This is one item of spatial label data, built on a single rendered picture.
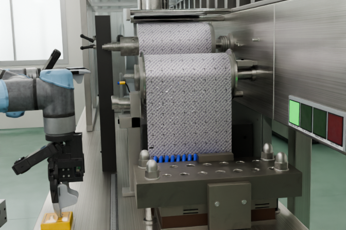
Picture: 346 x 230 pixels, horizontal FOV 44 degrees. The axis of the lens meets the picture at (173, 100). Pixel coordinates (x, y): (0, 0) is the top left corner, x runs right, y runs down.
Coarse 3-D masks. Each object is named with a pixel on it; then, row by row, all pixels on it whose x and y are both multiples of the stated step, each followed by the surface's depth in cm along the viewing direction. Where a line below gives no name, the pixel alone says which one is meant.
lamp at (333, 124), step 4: (328, 116) 81; (332, 116) 79; (336, 116) 78; (328, 120) 81; (332, 120) 79; (336, 120) 78; (340, 120) 76; (328, 124) 81; (332, 124) 79; (336, 124) 78; (340, 124) 77; (328, 128) 81; (332, 128) 80; (336, 128) 78; (340, 128) 77; (328, 132) 81; (332, 132) 80; (336, 132) 78; (340, 132) 77; (328, 136) 81; (332, 136) 80; (336, 136) 78; (340, 136) 77; (332, 140) 80; (336, 140) 78; (340, 140) 77; (340, 144) 77
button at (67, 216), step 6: (48, 216) 107; (54, 216) 107; (66, 216) 107; (72, 216) 109; (42, 222) 103; (48, 222) 103; (54, 222) 103; (60, 222) 103; (66, 222) 103; (42, 228) 103; (48, 228) 103; (54, 228) 103; (60, 228) 103; (66, 228) 104
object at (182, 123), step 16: (160, 96) 116; (176, 96) 116; (192, 96) 117; (208, 96) 117; (224, 96) 118; (160, 112) 116; (176, 112) 117; (192, 112) 117; (208, 112) 118; (224, 112) 119; (160, 128) 117; (176, 128) 117; (192, 128) 118; (208, 128) 119; (224, 128) 119; (160, 144) 117; (176, 144) 118; (192, 144) 119; (208, 144) 119; (224, 144) 120
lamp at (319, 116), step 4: (316, 112) 86; (320, 112) 84; (324, 112) 82; (316, 116) 86; (320, 116) 84; (324, 116) 82; (316, 120) 86; (320, 120) 84; (324, 120) 82; (316, 124) 86; (320, 124) 84; (324, 124) 82; (316, 128) 86; (320, 128) 84; (324, 128) 82; (316, 132) 86; (320, 132) 84; (324, 132) 83; (324, 136) 83
